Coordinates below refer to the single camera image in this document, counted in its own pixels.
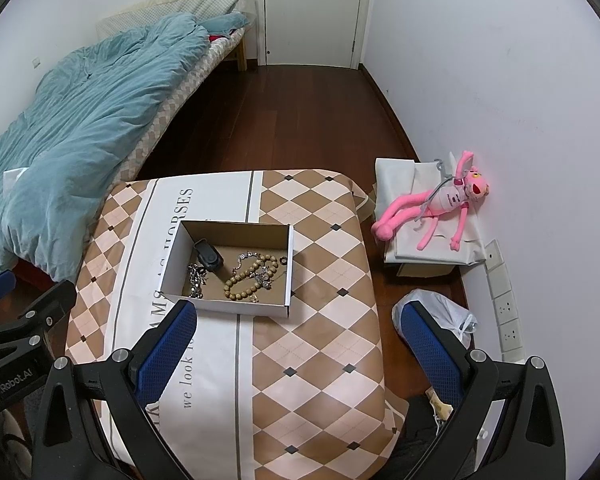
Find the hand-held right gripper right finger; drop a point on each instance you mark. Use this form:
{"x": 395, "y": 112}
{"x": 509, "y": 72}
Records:
{"x": 430, "y": 345}

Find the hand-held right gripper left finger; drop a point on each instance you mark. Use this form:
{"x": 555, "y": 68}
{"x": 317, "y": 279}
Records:
{"x": 165, "y": 345}

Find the white plastic bag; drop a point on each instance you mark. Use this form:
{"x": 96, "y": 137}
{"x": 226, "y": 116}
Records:
{"x": 445, "y": 310}

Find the white paper sheet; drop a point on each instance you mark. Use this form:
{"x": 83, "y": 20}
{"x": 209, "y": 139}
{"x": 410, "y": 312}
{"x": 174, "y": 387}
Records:
{"x": 15, "y": 175}

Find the printed checkered tablecloth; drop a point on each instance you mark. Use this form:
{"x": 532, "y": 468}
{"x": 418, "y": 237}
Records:
{"x": 310, "y": 335}

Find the pink plush toy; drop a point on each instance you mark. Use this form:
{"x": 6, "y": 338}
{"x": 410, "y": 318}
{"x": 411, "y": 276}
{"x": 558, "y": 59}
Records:
{"x": 405, "y": 210}

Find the grey coat hanger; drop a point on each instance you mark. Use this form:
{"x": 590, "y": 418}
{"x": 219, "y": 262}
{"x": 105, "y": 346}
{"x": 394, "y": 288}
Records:
{"x": 430, "y": 195}

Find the white covered cardboard box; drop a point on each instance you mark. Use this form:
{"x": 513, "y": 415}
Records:
{"x": 410, "y": 175}

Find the teal duvet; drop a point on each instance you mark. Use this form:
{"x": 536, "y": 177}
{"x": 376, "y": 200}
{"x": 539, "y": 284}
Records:
{"x": 90, "y": 125}

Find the bed with checkered mattress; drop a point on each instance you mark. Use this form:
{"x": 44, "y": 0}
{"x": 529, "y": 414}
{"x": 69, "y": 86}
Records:
{"x": 190, "y": 75}

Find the white door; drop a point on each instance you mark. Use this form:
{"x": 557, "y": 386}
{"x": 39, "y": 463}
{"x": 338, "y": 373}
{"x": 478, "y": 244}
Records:
{"x": 312, "y": 10}

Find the wall socket strip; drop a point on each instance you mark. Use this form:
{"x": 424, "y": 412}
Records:
{"x": 505, "y": 305}

